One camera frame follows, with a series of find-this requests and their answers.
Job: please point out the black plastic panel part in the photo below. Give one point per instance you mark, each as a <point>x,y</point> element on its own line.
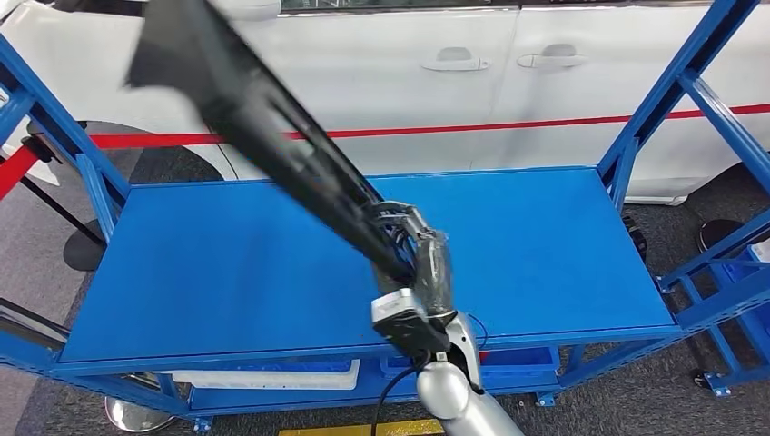
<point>252,114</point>

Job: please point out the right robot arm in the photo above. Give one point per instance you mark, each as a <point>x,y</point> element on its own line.
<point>445,391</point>

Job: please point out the blue metal shelf rack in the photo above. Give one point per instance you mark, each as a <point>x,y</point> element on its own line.
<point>240,271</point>

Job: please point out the blue wheeled shelf rack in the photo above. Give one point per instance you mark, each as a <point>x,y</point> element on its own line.
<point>716,385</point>

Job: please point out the red barrier belt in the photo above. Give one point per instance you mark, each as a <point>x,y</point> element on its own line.
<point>15,171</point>
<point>481,126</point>

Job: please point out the white car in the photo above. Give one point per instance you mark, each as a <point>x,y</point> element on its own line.
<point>481,120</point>

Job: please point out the blue plastic crate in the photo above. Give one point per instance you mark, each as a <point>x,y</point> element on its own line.
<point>301,366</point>
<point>517,367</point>

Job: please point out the white plastic crate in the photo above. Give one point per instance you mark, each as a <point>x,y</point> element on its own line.
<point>271,380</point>

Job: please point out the black ribbed block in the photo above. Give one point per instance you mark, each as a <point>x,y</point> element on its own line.
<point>634,237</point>

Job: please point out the chrome base stanchion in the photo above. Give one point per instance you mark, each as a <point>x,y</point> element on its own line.
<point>135,415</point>

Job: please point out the dark stanchion base disc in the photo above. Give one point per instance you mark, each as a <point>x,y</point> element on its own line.
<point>719,234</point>

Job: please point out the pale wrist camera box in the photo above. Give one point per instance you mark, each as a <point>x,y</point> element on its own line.
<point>403,319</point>

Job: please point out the black stanchion post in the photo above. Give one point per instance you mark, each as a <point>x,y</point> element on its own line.
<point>84,250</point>

